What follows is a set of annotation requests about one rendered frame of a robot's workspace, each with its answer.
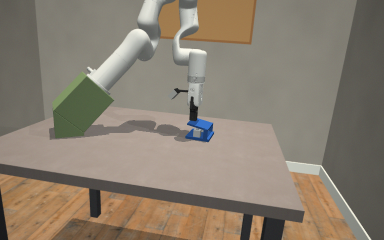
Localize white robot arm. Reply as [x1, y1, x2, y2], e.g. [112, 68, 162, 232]
[86, 0, 207, 95]

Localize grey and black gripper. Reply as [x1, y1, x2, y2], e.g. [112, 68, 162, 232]
[187, 82, 205, 121]

